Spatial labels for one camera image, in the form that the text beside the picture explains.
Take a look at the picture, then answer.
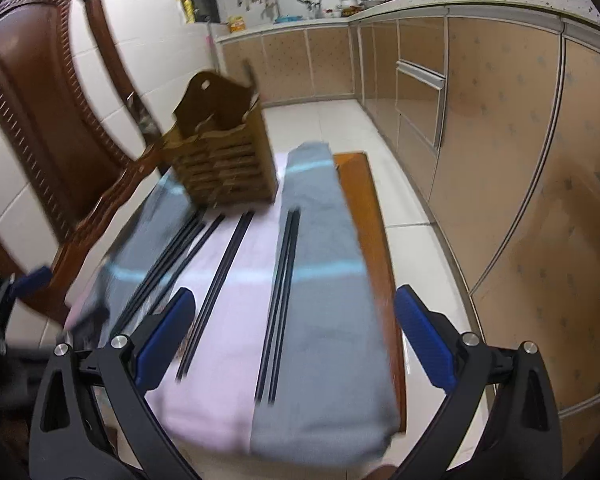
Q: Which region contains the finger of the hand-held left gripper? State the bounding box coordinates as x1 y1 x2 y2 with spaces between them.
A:
0 265 54 358

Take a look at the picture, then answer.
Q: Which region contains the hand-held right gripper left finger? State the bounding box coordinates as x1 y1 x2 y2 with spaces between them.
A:
27 287 201 480

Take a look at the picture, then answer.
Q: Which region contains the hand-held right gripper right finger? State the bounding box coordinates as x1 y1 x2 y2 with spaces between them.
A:
394 284 564 480

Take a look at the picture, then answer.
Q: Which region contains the wooden slatted utensil holder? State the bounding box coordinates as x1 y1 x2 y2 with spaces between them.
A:
161 60 281 207

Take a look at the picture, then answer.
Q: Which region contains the grey and pink patchwork cloth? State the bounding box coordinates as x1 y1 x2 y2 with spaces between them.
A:
65 141 401 466

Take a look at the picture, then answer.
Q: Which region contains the carved brown wooden chair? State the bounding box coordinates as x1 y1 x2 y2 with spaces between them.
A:
0 0 191 326

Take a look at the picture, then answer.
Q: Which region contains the beige kitchen cabinet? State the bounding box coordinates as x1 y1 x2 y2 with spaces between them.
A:
215 2 600 480

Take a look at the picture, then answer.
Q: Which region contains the cabinet drawer with aluminium handle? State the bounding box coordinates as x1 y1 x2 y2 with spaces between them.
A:
395 59 448 151

